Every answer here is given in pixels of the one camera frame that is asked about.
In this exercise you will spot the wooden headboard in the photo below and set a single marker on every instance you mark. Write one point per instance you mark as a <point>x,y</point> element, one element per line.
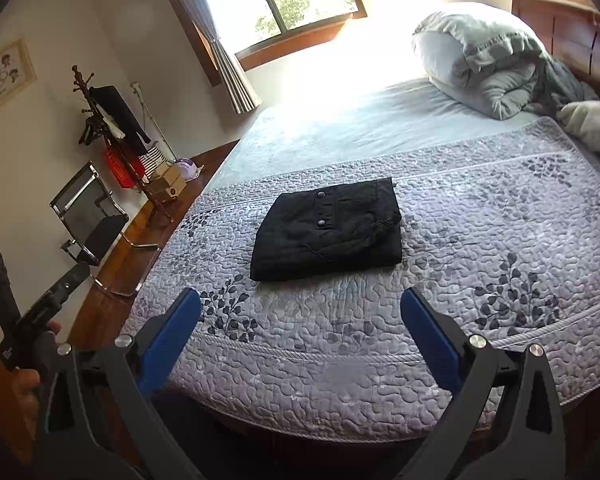
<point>560,25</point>

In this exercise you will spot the black metal-framed chair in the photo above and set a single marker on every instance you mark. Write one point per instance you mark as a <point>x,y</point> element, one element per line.
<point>87,210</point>

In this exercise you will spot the person's left hand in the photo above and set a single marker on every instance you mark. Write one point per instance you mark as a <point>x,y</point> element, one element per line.
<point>27,390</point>

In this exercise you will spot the framed wall picture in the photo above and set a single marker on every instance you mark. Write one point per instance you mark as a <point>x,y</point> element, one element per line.
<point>2,80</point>

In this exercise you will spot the black pants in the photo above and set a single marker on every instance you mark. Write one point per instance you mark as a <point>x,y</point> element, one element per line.
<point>325,230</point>

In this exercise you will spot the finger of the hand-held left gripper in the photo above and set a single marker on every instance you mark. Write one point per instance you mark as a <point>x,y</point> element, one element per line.
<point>67,285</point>

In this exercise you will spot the white cloth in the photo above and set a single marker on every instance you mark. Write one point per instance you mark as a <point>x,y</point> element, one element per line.
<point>590,125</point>

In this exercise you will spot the red bag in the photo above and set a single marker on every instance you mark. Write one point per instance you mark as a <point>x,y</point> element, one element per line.
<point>122,167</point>

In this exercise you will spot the dark grey duvet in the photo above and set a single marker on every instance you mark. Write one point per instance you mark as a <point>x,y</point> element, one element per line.
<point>565,85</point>

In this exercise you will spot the striped basket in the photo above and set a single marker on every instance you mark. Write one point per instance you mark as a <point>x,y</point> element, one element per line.
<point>156,157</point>

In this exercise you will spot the grey quilted bedspread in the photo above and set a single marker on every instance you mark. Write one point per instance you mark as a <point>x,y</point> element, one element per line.
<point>430,260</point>

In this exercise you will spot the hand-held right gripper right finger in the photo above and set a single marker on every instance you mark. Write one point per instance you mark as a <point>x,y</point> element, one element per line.
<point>430,340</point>

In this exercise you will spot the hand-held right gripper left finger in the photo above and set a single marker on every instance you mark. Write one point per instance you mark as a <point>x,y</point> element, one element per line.
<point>167,345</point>

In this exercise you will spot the large wooden-framed window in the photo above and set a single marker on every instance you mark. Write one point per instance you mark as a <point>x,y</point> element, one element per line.
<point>290,0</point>

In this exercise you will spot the cardboard box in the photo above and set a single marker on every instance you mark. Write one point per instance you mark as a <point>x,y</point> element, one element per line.
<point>167,185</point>

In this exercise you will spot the black clothes hangers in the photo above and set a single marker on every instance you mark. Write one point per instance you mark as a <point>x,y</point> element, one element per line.
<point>90,130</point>

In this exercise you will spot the wooden coat rack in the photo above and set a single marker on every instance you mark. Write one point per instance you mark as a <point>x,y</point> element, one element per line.
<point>80,82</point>

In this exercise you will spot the black hanging garment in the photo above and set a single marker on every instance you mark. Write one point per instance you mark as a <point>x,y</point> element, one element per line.
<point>117,115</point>

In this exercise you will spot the grey pillow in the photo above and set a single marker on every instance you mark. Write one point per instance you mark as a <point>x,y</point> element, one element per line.
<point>470,50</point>

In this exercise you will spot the light blue bed sheet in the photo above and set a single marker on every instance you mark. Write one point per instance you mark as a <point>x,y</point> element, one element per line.
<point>355,120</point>

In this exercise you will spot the striped beige curtain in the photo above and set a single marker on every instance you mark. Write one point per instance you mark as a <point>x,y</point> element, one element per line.
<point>225,60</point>

